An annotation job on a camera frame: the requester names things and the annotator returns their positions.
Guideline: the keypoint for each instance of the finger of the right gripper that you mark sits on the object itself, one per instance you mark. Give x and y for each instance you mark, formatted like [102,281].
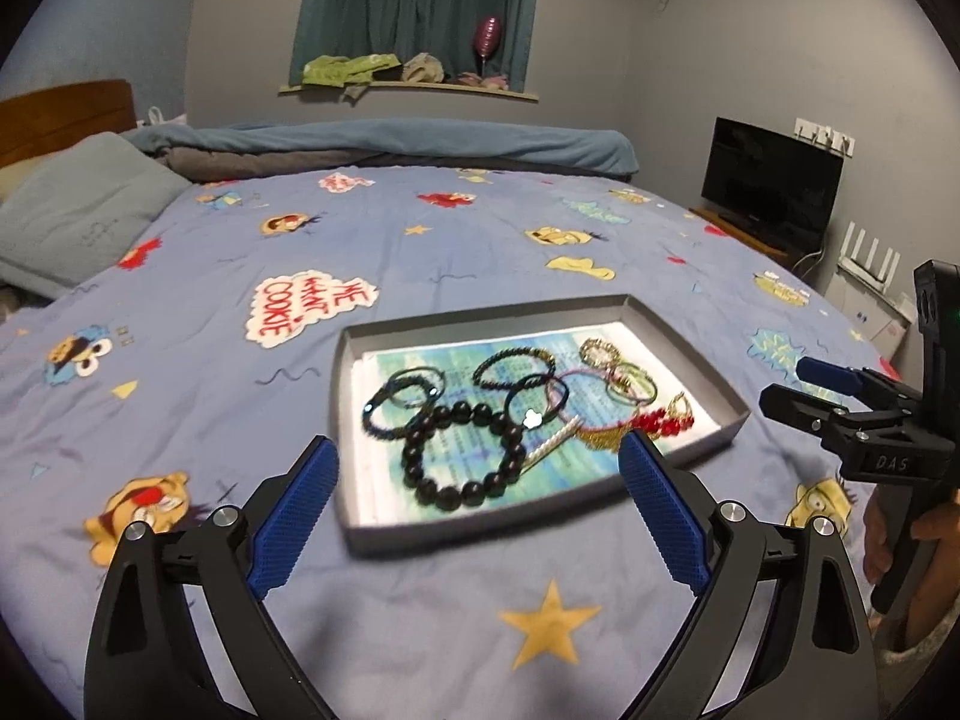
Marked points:
[839,379]
[797,409]

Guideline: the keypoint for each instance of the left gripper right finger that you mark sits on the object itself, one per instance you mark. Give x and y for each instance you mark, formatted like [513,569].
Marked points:
[814,658]

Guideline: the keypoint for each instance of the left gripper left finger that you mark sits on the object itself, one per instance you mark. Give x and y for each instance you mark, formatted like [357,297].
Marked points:
[144,658]

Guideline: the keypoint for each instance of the pearl bar hair clip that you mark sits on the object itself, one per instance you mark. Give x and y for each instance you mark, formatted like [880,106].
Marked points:
[544,449]

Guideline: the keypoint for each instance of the white wifi router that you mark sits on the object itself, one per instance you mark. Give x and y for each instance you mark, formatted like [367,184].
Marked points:
[866,260]

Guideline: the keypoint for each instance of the wooden tv stand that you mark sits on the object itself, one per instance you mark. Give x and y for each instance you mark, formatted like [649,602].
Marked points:
[716,224]

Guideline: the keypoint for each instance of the black television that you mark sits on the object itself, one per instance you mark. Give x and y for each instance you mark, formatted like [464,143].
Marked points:
[780,187]

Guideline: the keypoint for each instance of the grey shallow box tray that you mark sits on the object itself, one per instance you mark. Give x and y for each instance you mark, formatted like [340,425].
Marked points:
[505,321]

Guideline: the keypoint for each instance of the blue printed paper liner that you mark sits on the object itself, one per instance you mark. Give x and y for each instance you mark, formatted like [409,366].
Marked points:
[443,429]

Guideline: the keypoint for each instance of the grey-blue pillow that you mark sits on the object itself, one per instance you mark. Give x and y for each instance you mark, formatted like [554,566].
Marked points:
[80,211]

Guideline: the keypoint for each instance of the pink balloon on stand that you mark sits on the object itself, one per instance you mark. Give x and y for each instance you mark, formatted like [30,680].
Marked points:
[486,40]

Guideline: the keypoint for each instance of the beige cloth on sill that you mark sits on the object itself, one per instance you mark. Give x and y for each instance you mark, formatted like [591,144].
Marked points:
[423,69]

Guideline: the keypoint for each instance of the rolled blue grey blanket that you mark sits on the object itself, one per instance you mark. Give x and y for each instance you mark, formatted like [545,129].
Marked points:
[220,153]

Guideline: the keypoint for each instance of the wooden window sill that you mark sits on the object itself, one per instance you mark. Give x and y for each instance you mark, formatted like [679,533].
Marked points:
[355,92]

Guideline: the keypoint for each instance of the white plastic bag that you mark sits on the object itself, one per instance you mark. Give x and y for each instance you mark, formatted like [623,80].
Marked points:
[154,117]

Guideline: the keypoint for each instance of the wooden headboard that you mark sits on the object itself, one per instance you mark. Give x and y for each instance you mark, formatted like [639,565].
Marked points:
[52,119]

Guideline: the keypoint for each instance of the teal curtain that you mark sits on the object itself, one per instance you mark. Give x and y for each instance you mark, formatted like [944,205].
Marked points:
[444,28]

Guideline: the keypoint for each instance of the green cloth on sill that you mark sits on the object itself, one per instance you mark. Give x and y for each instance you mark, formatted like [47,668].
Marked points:
[336,71]

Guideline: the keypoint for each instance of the wall hook rack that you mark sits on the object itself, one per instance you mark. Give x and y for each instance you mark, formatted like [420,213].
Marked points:
[825,137]

